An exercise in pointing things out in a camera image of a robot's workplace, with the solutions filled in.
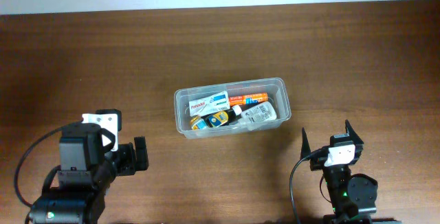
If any small jar gold lid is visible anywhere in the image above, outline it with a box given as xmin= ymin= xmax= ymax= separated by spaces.
xmin=190 ymin=115 xmax=209 ymax=130

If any clear plastic container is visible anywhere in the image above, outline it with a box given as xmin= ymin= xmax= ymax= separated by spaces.
xmin=174 ymin=78 xmax=292 ymax=139

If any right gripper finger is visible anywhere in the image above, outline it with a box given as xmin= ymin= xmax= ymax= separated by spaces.
xmin=344 ymin=120 xmax=358 ymax=138
xmin=300 ymin=127 xmax=311 ymax=161

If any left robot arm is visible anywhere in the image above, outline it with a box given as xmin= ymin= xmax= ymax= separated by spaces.
xmin=25 ymin=109 xmax=149 ymax=224

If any dark bottle white cap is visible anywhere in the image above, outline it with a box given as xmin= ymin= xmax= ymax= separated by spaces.
xmin=204 ymin=105 xmax=242 ymax=128

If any white spray bottle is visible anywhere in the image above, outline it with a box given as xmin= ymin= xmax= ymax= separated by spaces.
xmin=237 ymin=102 xmax=277 ymax=131

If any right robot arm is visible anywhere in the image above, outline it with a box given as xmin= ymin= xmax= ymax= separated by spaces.
xmin=296 ymin=120 xmax=399 ymax=224

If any orange tablet tube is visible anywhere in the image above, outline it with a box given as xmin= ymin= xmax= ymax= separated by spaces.
xmin=229 ymin=92 xmax=269 ymax=107

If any white Panadol box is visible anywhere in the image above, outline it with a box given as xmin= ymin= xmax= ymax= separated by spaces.
xmin=189 ymin=91 xmax=230 ymax=117

